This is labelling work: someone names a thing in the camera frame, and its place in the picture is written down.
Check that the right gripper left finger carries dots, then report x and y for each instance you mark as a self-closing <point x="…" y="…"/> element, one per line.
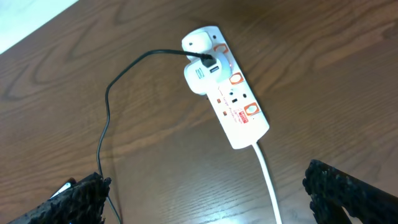
<point x="82" y="203"/>

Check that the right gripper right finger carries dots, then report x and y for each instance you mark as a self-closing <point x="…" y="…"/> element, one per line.
<point x="337" y="196"/>

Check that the blue screen Galaxy smartphone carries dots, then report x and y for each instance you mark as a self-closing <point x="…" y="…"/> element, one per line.
<point x="67" y="185"/>

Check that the white charger plug adapter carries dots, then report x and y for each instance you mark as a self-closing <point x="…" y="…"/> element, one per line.
<point x="205" y="75"/>

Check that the white blank socket plug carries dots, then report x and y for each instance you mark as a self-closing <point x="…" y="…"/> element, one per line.
<point x="199" y="42"/>

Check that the white power strip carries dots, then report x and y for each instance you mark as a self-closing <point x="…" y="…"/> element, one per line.
<point x="235" y="105"/>

